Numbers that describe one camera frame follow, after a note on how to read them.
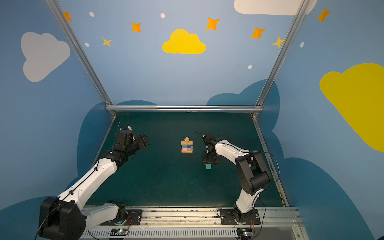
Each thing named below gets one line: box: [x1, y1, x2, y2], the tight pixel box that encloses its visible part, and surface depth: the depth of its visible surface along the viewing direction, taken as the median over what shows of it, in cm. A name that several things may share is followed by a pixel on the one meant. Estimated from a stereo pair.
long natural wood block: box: [181, 140, 193, 145], surface depth 98 cm
